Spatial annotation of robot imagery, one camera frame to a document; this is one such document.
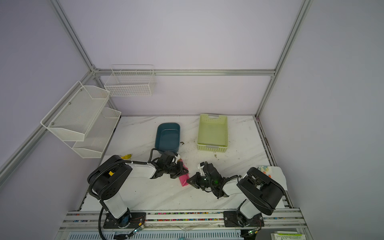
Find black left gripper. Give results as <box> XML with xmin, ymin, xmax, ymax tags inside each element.
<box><xmin>164</xmin><ymin>160</ymin><xmax>189</xmax><ymax>179</ymax></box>

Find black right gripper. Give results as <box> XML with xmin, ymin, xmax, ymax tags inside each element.
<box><xmin>185</xmin><ymin>173</ymin><xmax>215</xmax><ymax>191</ymax></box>

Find pink paper napkin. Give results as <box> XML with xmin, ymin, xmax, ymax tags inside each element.
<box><xmin>179</xmin><ymin>160</ymin><xmax>189</xmax><ymax>187</ymax></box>

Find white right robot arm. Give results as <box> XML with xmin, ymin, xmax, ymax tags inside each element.
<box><xmin>187</xmin><ymin>162</ymin><xmax>287</xmax><ymax>228</ymax></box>

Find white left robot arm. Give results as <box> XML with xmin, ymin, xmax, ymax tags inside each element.
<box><xmin>87</xmin><ymin>149</ymin><xmax>189</xmax><ymax>228</ymax></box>

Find dark teal plastic bin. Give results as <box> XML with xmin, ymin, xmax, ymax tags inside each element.
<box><xmin>155</xmin><ymin>123</ymin><xmax>181</xmax><ymax>153</ymax></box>

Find yellow banana bunch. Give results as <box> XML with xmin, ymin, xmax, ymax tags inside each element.
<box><xmin>121</xmin><ymin>154</ymin><xmax>132</xmax><ymax>160</ymax></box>

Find light green perforated basket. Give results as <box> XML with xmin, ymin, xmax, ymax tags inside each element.
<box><xmin>197</xmin><ymin>114</ymin><xmax>229</xmax><ymax>153</ymax></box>

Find colourful tissue pack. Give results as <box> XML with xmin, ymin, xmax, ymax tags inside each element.
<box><xmin>257</xmin><ymin>166</ymin><xmax>288</xmax><ymax>191</ymax></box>

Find white mesh lower shelf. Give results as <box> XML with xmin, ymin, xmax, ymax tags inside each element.
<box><xmin>72</xmin><ymin>108</ymin><xmax>121</xmax><ymax>159</ymax></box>

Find white mesh shelf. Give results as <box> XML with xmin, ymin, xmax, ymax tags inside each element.
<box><xmin>41</xmin><ymin>82</ymin><xmax>110</xmax><ymax>142</ymax></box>
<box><xmin>72</xmin><ymin>108</ymin><xmax>121</xmax><ymax>159</ymax></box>

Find white mesh upper shelf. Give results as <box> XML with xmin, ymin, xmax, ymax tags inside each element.
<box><xmin>41</xmin><ymin>82</ymin><xmax>110</xmax><ymax>142</ymax></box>

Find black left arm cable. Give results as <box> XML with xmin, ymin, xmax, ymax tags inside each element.
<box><xmin>87</xmin><ymin>148</ymin><xmax>163</xmax><ymax>240</ymax></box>

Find white wire wall basket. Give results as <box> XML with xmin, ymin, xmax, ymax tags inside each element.
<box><xmin>104</xmin><ymin>65</ymin><xmax>157</xmax><ymax>97</ymax></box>

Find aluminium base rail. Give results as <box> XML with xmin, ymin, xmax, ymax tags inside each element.
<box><xmin>55</xmin><ymin>209</ymin><xmax>313</xmax><ymax>240</ymax></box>

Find aluminium frame post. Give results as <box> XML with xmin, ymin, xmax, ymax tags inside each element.
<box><xmin>255</xmin><ymin>0</ymin><xmax>313</xmax><ymax>120</ymax></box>

